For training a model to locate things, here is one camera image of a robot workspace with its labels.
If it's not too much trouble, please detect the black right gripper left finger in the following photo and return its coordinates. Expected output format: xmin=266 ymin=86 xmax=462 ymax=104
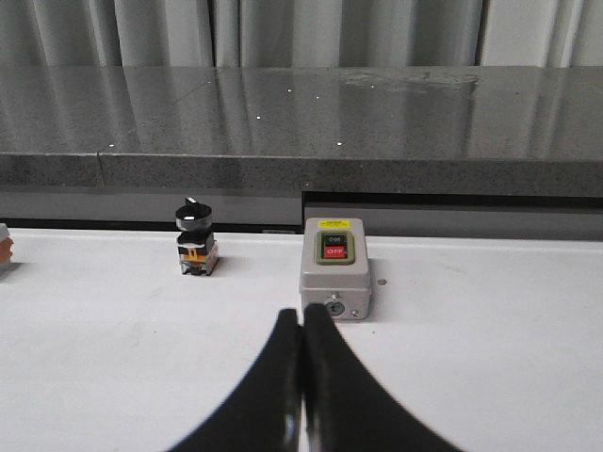
xmin=171 ymin=309 xmax=302 ymax=451

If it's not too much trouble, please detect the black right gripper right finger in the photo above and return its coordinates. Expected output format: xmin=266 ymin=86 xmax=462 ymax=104
xmin=302 ymin=304 xmax=459 ymax=451

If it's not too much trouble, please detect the grey stone counter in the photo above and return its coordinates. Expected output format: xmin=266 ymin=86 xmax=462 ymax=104
xmin=1 ymin=66 xmax=602 ymax=241

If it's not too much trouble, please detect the grey pleated curtain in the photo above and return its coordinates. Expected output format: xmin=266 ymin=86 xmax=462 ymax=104
xmin=1 ymin=1 xmax=602 ymax=68

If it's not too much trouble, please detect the grey on-off switch box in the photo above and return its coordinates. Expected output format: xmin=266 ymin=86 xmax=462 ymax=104
xmin=299 ymin=218 xmax=372 ymax=321

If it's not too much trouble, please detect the black selector knob switch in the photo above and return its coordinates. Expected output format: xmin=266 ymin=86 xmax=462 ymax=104
xmin=175 ymin=197 xmax=220 ymax=276

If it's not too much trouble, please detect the green pushbutton switch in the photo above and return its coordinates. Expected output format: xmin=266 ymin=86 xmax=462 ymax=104
xmin=0 ymin=223 xmax=18 ymax=280

